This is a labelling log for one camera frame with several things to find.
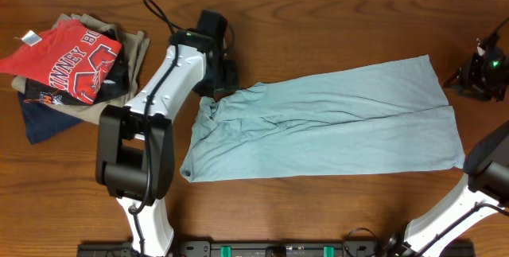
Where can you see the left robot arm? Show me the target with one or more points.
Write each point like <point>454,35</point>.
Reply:
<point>135,158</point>

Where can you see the light blue t-shirt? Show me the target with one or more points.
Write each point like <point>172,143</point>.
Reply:
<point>391,117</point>

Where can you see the khaki folded garment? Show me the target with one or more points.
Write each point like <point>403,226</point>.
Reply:
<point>134,47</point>

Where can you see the red printed folded t-shirt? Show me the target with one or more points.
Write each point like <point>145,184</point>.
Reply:
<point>70,58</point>

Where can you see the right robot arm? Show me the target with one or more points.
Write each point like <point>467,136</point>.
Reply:
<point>483,189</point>

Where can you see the navy blue folded garment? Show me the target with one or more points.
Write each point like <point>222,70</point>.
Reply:
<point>42,122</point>

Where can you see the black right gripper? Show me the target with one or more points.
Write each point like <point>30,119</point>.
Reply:
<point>471,79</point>

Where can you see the black printed folded t-shirt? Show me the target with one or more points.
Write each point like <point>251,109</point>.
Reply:
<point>115,85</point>

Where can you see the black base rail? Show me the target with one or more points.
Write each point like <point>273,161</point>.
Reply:
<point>203,248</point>

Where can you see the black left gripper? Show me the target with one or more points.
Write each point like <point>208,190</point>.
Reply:
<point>232,83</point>

